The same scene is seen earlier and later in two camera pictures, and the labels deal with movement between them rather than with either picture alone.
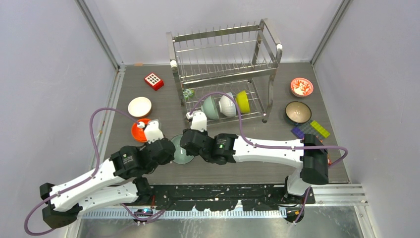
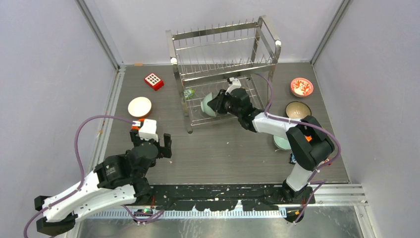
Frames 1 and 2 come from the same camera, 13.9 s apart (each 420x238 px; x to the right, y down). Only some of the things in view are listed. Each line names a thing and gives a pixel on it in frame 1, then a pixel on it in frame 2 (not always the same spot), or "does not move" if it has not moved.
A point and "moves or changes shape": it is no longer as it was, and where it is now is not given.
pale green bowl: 209,106 does not move
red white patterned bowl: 301,87 does not move
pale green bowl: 181,156 moves or changes shape
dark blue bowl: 298,112 does not move
